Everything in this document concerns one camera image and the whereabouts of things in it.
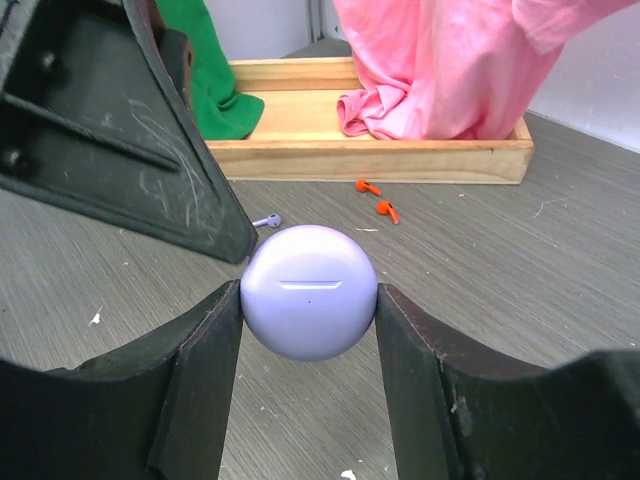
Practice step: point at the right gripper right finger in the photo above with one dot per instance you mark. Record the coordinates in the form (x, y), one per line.
(459, 409)

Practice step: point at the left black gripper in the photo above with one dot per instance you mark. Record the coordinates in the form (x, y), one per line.
(96, 119)

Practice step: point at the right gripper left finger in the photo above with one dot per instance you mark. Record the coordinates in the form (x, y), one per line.
(154, 408)

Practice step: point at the lilac earbud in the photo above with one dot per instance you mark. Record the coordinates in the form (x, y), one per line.
(273, 220)

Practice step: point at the green tank top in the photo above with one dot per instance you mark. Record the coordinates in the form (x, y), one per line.
(221, 112)

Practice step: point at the wooden clothes rack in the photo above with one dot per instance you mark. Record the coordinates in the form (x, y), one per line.
(298, 137)

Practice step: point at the orange earbud right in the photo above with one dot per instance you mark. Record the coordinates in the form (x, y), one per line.
(385, 208)

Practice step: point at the orange earbud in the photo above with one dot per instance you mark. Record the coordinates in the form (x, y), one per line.
(385, 208)
(364, 186)

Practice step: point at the orange earbud left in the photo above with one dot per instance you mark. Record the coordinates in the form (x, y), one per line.
(364, 186)

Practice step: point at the pink t-shirt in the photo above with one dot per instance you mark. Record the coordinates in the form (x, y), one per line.
(453, 70)

